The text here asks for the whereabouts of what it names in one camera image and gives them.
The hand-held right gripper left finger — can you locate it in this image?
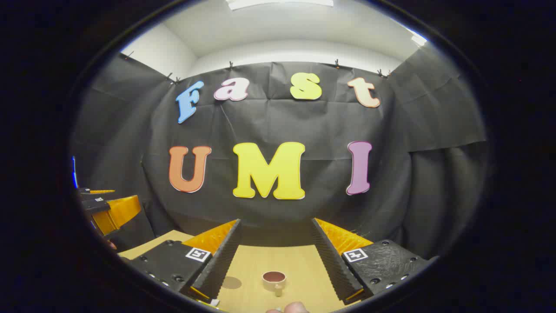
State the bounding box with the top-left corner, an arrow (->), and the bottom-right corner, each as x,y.
128,219 -> 242,307

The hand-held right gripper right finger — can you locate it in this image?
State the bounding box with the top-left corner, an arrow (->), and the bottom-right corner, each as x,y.
311,217 -> 439,305

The beige cup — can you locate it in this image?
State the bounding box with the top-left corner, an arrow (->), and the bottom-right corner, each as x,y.
261,271 -> 287,297

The wooden desktop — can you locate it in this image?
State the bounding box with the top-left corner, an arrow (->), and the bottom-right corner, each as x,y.
117,230 -> 348,313

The black backdrop cloth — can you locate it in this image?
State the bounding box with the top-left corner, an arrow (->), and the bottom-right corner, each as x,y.
69,41 -> 487,261

